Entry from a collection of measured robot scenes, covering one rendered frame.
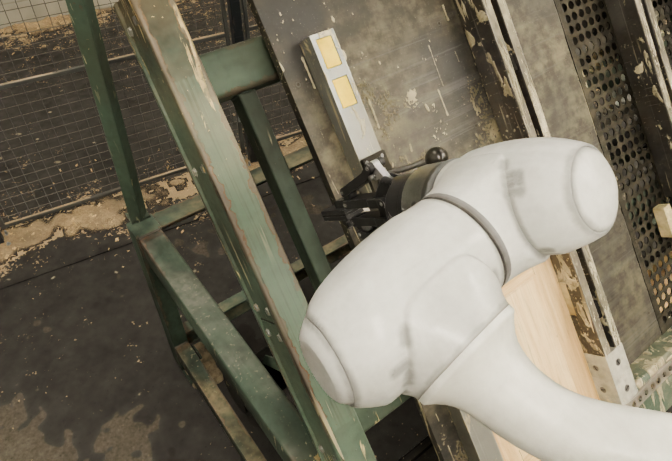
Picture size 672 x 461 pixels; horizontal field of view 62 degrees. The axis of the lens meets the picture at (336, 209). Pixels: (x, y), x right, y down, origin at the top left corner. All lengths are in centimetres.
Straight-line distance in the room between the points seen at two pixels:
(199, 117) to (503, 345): 57
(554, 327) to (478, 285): 88
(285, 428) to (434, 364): 102
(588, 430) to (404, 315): 15
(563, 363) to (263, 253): 74
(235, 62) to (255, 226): 29
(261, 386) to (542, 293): 71
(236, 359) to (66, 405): 116
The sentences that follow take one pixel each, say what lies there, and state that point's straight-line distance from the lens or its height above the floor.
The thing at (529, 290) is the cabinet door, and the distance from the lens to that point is 124.
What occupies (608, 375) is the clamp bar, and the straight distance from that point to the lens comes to 138.
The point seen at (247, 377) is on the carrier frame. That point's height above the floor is 79.
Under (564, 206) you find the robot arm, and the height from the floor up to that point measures 177.
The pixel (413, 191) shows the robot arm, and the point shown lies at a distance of 58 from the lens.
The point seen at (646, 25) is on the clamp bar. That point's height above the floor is 149.
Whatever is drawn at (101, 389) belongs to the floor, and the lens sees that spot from 254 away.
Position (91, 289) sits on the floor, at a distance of 288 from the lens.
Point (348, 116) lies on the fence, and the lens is 95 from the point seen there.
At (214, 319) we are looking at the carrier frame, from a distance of 160.
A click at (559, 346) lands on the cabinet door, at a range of 132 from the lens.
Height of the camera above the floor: 206
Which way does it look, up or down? 43 degrees down
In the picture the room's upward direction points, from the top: straight up
